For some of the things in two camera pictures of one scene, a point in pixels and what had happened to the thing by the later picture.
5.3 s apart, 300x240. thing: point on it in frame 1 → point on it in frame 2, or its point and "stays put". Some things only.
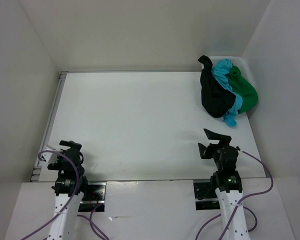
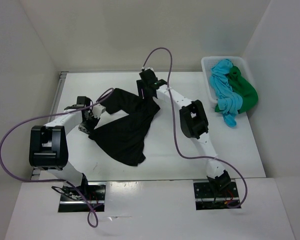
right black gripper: [223, 139] → [140, 86]
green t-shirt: [243, 87] stays put
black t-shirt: [216, 97] → [124, 138]
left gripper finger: [54, 166] → [88, 125]
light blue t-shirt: [221, 68] stays put
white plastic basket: [238, 61] stays put
